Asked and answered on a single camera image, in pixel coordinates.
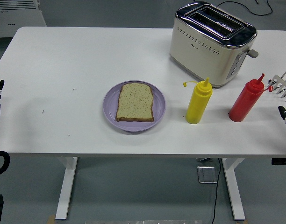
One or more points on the metal bracket under table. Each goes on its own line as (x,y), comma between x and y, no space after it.
(203,159)

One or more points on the metal floor socket plate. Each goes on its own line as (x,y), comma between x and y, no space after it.
(207,175)

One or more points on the yellow squeeze bottle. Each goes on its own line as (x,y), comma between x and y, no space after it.
(198,105)

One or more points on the silver metal toast rack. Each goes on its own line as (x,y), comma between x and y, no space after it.
(284,87)

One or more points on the purple round plate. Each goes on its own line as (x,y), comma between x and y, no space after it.
(159,105)

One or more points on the white floor appliance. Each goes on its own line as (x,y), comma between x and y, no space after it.
(16,18)

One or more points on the white table leg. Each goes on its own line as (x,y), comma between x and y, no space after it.
(67,186)
(234,186)

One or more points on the cream and chrome toaster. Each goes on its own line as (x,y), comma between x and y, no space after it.
(199,53)

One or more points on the black table control panel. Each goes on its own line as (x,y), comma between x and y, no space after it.
(282,161)

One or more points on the speckled bread slice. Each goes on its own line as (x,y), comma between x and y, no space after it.
(136,102)

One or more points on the red squeeze bottle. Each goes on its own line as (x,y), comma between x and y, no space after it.
(244,102)

